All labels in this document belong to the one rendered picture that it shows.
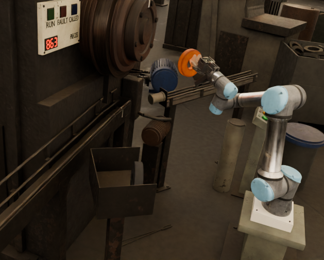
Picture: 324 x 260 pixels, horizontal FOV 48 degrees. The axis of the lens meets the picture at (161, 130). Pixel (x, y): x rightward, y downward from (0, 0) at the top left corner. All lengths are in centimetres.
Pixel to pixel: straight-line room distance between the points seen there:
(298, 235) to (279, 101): 70
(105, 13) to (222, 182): 148
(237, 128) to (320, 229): 83
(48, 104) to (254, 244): 125
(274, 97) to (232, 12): 279
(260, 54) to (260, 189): 269
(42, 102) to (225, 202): 149
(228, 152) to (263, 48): 203
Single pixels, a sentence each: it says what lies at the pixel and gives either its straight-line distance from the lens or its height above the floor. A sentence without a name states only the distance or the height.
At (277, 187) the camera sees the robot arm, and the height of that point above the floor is 56.
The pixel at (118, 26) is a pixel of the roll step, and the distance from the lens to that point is 158.
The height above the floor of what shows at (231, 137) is 43.
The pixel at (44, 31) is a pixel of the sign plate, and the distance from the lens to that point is 141.
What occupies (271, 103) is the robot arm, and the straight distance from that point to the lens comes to 164.
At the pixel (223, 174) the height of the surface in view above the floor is 15.
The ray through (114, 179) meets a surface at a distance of 151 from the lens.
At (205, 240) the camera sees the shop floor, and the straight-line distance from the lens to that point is 221.
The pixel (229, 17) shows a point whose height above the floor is 85.
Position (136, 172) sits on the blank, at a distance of 132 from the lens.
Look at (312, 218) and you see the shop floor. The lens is 268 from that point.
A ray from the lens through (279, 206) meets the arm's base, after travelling 193.
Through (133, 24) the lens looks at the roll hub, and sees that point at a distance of 159.
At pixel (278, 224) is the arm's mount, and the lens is 195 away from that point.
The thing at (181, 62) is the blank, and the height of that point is 92.
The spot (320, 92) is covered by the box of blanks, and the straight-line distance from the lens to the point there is 376.
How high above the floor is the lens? 147
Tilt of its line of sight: 26 degrees down
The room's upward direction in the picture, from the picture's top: 8 degrees clockwise
